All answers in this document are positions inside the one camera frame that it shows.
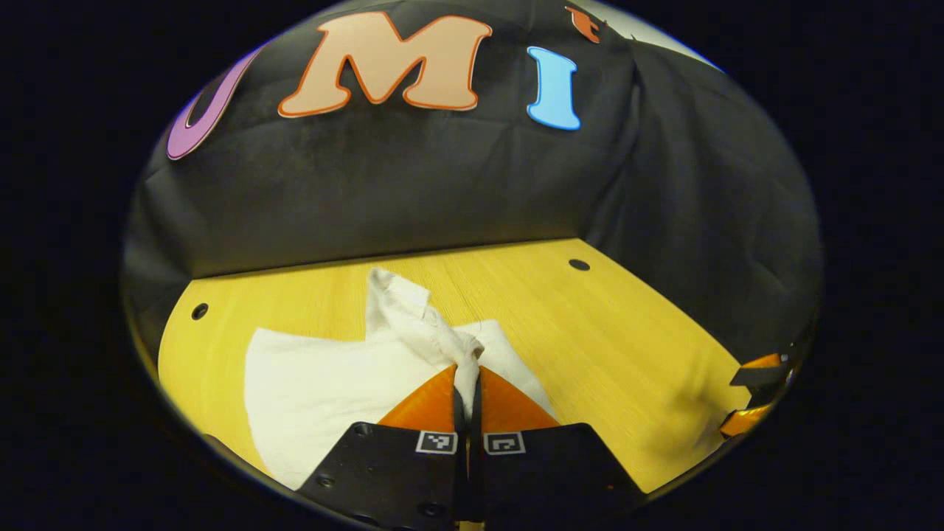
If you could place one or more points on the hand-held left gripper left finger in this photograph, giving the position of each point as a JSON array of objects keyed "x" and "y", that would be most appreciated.
[{"x": 402, "y": 472}]

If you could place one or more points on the white jeans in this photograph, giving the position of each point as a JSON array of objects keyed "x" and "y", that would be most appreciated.
[{"x": 332, "y": 383}]

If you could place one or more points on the black backdrop cloth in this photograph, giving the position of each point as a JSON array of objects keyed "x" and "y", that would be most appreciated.
[{"x": 405, "y": 184}]

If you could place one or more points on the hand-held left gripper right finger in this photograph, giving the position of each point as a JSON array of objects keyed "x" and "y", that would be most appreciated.
[{"x": 546, "y": 472}]

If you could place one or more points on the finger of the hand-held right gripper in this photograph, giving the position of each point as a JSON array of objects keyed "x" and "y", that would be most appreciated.
[
  {"x": 759, "y": 372},
  {"x": 745, "y": 422}
]

